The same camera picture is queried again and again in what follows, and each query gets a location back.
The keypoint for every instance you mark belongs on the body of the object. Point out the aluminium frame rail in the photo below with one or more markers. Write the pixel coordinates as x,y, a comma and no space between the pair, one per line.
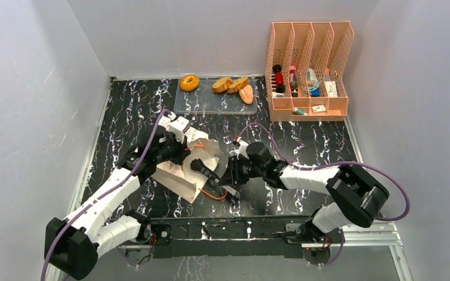
379,234

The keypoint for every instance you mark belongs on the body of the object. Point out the oval brown fake bread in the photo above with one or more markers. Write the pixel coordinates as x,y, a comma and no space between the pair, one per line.
247,94

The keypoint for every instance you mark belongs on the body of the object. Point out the orange fake bagel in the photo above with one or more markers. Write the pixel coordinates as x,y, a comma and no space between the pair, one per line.
189,82

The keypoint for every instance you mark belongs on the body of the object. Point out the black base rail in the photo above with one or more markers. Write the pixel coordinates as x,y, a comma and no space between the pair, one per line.
240,236

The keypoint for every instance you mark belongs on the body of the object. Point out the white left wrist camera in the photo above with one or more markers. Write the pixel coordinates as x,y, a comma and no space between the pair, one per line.
179,127

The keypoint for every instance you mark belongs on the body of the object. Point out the small white card box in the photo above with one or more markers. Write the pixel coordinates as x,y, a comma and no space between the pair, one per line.
318,109

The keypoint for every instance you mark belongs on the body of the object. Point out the printed white paper bag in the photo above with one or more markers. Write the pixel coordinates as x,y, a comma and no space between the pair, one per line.
187,175

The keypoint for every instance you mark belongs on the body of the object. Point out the green white tube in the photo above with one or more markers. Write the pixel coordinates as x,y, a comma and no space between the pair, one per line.
300,112

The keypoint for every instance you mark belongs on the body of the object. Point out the red black dumbbell toy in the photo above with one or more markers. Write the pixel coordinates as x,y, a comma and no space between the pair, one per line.
279,80

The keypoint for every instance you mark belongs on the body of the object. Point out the clear plastic tray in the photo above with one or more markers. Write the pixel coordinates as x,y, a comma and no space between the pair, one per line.
202,100

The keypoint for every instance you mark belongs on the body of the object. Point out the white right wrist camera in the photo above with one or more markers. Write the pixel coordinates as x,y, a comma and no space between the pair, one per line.
241,147

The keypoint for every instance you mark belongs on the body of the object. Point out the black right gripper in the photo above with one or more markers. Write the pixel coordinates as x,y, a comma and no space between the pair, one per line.
228,175

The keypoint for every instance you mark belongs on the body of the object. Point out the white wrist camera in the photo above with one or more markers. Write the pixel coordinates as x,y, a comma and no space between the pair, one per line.
179,127
241,147

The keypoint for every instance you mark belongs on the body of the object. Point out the orange desk file organizer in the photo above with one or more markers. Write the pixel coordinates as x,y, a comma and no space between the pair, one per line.
304,70

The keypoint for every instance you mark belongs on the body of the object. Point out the round brown fake bread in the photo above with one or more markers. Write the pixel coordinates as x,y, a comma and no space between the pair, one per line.
222,84

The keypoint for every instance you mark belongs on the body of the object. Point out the yellow fake bread slice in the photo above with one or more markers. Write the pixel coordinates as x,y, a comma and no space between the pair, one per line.
238,84

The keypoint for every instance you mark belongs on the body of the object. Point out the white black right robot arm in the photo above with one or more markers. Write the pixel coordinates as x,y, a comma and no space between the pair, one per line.
357,196

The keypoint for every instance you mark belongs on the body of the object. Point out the pink red bottle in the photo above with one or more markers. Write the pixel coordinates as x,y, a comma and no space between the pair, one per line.
293,82

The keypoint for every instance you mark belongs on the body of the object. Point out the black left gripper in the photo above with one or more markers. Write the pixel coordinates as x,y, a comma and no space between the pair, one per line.
183,150

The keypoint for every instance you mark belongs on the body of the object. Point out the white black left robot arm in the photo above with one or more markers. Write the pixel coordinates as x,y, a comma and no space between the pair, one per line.
75,243

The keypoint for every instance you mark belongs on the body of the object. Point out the blue clear tape dispenser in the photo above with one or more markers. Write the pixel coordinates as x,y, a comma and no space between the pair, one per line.
312,83

